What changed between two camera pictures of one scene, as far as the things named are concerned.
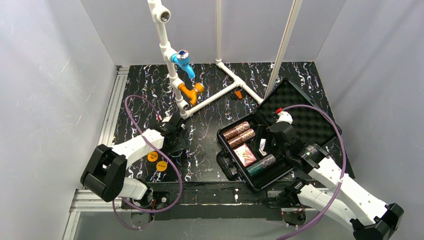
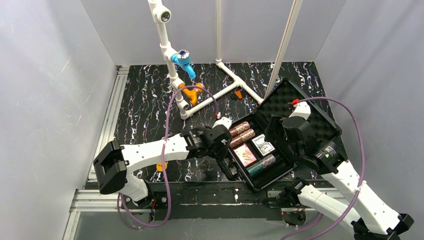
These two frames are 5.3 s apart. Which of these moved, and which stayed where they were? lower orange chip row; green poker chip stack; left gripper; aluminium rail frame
Moved: left gripper
Stayed: aluminium rail frame; green poker chip stack; lower orange chip row
